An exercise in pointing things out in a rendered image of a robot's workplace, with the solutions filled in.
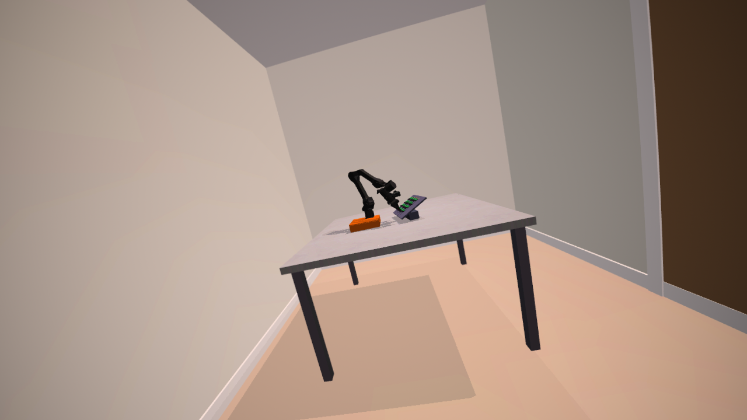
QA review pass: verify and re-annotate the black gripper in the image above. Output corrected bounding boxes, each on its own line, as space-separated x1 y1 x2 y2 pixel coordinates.
384 193 401 211

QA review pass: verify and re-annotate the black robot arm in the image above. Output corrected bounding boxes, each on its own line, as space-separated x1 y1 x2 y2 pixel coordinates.
348 169 401 219

